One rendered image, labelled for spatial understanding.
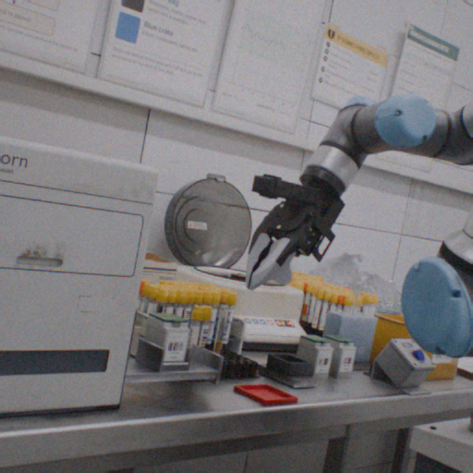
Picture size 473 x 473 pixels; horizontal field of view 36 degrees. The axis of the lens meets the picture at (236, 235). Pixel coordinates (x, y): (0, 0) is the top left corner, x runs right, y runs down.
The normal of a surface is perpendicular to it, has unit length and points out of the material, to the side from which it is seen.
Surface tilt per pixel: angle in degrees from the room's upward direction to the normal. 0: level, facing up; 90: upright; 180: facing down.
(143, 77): 93
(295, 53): 94
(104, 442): 90
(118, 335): 90
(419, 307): 99
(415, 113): 80
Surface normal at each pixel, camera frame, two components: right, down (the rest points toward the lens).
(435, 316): -0.92, 0.00
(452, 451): -0.73, -0.10
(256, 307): 0.54, 0.14
